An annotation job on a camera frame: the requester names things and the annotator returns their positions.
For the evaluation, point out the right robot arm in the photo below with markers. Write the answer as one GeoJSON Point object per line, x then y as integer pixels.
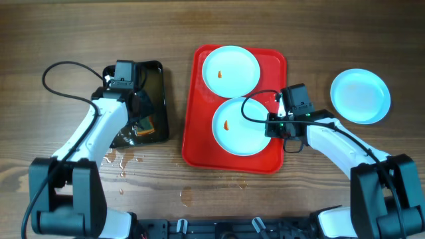
{"type": "Point", "coordinates": [386, 193]}

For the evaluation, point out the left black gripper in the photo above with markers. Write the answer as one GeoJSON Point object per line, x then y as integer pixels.
{"type": "Point", "coordinates": [147, 109]}

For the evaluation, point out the light blue plate bottom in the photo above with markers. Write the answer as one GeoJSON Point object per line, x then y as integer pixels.
{"type": "Point", "coordinates": [360, 96]}

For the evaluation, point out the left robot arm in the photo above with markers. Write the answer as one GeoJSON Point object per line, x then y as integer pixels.
{"type": "Point", "coordinates": [66, 193]}

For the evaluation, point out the orange green sponge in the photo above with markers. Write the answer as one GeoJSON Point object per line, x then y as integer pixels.
{"type": "Point", "coordinates": [144, 126]}

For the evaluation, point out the black water tray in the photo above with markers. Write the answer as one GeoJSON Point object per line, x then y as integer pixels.
{"type": "Point", "coordinates": [152, 81]}

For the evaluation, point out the light blue plate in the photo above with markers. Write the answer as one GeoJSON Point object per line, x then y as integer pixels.
{"type": "Point", "coordinates": [360, 96]}
{"type": "Point", "coordinates": [237, 126]}
{"type": "Point", "coordinates": [231, 71]}

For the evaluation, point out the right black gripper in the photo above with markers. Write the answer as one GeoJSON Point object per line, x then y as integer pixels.
{"type": "Point", "coordinates": [271, 131]}

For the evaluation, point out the light blue plate top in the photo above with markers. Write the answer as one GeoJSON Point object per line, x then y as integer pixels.
{"type": "Point", "coordinates": [231, 71]}

